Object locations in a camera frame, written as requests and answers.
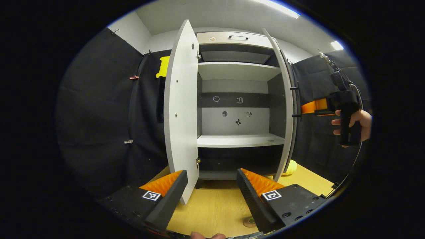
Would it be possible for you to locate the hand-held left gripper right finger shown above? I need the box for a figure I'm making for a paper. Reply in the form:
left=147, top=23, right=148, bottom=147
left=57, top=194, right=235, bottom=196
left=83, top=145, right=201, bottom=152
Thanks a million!
left=236, top=168, right=327, bottom=234

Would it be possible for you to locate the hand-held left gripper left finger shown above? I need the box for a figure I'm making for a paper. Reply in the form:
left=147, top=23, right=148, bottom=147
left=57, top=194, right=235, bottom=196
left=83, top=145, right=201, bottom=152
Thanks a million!
left=98, top=170, right=188, bottom=233

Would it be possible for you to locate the white cabinet door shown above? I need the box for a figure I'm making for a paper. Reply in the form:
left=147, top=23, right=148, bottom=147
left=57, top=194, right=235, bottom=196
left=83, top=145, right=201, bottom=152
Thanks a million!
left=262, top=28, right=297, bottom=181
left=164, top=19, right=200, bottom=205

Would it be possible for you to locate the white and grey cabinet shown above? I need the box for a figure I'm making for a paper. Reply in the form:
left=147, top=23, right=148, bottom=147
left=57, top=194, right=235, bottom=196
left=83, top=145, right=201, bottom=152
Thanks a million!
left=196, top=32, right=290, bottom=181

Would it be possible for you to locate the white cabinet shelf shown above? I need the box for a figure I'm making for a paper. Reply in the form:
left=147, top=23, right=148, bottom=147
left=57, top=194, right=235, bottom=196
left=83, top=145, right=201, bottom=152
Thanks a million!
left=198, top=62, right=282, bottom=82
left=197, top=133, right=285, bottom=148

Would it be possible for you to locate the beige cabinet drawer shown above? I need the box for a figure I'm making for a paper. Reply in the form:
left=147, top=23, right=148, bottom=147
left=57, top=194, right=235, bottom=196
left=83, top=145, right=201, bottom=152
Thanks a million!
left=196, top=32, right=274, bottom=50

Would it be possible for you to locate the yellow rounded object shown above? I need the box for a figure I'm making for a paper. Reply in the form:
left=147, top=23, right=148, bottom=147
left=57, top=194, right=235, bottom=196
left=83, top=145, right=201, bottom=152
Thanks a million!
left=282, top=159, right=298, bottom=176

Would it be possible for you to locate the black right door handle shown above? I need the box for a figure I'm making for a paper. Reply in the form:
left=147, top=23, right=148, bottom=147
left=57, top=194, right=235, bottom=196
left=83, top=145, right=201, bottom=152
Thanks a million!
left=290, top=81, right=301, bottom=119

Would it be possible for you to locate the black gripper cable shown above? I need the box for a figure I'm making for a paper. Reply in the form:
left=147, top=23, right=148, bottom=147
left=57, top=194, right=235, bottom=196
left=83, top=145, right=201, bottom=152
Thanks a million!
left=318, top=50, right=364, bottom=199

